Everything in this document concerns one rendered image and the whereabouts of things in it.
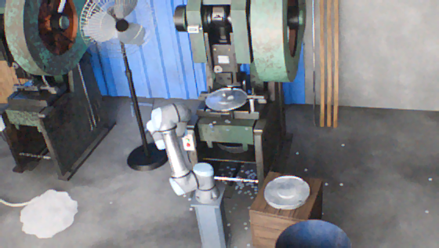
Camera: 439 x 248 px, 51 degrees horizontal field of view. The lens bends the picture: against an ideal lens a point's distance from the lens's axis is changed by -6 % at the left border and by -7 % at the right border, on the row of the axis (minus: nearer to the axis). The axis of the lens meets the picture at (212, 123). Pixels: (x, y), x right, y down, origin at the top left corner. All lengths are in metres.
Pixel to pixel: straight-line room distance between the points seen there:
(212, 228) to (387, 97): 2.27
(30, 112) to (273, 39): 2.24
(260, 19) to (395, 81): 2.12
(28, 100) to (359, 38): 2.91
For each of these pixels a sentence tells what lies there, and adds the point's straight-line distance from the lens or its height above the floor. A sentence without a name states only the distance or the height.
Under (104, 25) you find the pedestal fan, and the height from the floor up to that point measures 1.30.
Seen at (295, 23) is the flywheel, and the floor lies 1.32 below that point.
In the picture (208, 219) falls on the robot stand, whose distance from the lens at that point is 3.07.
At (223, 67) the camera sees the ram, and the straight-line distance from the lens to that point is 3.26.
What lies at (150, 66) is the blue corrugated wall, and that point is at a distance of 4.96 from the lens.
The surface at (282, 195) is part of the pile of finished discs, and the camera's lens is 3.09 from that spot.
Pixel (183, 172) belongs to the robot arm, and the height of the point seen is 0.71.
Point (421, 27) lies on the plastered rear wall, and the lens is 4.34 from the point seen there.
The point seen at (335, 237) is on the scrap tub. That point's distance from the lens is 2.81.
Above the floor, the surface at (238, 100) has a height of 0.78.
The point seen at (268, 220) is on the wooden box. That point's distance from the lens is 3.07.
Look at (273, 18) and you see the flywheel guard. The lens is 2.71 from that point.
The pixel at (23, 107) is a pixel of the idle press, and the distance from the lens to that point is 4.26.
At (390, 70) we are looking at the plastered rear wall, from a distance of 4.50.
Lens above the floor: 2.43
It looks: 32 degrees down
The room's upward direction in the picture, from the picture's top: 8 degrees counter-clockwise
